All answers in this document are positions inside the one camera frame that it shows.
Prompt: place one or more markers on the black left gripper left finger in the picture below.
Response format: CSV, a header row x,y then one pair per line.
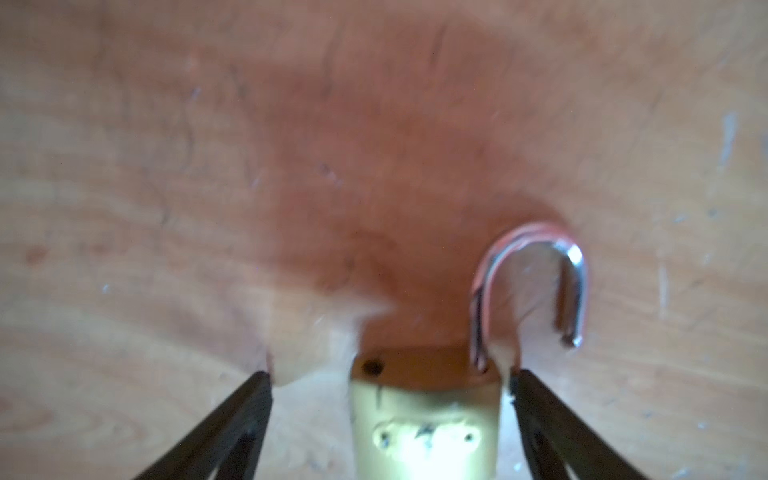
x,y
226,444

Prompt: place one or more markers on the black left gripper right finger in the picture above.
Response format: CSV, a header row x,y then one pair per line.
x,y
557,443

